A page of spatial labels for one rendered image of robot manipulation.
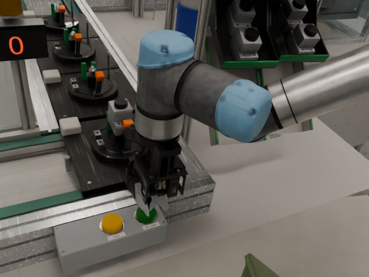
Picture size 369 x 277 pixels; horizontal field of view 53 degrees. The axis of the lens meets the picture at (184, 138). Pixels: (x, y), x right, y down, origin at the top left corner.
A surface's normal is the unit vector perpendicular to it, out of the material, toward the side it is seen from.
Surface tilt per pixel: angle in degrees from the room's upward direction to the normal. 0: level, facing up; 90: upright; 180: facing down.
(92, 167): 0
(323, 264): 0
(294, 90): 49
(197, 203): 90
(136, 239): 90
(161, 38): 0
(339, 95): 89
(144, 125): 90
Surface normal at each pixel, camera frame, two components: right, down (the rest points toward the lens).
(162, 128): 0.13, 0.62
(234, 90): -0.13, -0.46
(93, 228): 0.12, -0.78
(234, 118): -0.49, 0.29
